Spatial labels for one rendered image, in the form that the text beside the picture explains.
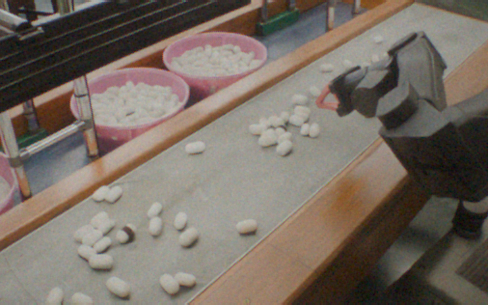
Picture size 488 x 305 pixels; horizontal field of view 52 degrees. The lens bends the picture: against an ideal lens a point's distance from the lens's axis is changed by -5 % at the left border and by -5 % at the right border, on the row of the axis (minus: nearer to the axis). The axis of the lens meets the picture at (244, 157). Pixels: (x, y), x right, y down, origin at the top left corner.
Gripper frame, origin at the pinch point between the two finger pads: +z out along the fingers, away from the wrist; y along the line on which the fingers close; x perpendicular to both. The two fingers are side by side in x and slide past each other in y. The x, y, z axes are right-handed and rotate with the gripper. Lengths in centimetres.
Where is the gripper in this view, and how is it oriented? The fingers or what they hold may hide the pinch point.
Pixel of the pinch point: (319, 102)
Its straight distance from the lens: 105.9
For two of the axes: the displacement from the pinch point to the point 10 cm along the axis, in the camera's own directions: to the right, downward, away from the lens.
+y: -6.3, 4.5, -6.3
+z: -6.0, 2.3, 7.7
